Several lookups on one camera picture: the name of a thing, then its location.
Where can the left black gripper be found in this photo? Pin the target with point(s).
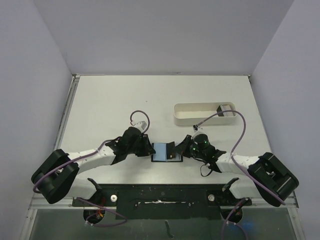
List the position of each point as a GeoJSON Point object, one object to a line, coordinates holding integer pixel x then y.
{"type": "Point", "coordinates": [147, 149]}

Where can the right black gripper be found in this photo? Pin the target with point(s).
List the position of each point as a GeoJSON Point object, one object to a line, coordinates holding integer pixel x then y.
{"type": "Point", "coordinates": [186, 146]}

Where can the black VIP credit card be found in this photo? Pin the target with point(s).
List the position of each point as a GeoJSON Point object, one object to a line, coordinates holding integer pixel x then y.
{"type": "Point", "coordinates": [170, 150]}

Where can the black card holder wallet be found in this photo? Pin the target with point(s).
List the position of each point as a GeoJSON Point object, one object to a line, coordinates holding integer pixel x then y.
{"type": "Point", "coordinates": [160, 155]}

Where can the stack of silver credit cards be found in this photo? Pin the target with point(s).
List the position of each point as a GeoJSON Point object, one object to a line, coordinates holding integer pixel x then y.
{"type": "Point", "coordinates": [224, 110]}

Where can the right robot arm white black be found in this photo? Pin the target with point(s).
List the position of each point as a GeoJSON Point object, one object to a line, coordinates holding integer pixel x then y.
{"type": "Point", "coordinates": [269, 178]}

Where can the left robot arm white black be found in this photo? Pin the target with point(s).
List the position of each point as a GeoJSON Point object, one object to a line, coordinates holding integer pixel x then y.
{"type": "Point", "coordinates": [57, 177]}

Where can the white oblong plastic tray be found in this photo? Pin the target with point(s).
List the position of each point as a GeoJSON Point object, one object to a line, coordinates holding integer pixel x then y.
{"type": "Point", "coordinates": [189, 114]}

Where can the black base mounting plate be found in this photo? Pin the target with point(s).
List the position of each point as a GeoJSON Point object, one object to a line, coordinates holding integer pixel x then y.
{"type": "Point", "coordinates": [167, 201]}

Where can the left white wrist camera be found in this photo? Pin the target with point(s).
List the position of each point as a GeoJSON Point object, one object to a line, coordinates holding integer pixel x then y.
{"type": "Point", "coordinates": [141, 125]}

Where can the right aluminium frame rail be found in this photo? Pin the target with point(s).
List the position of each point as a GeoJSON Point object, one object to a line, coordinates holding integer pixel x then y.
{"type": "Point", "coordinates": [292, 200]}

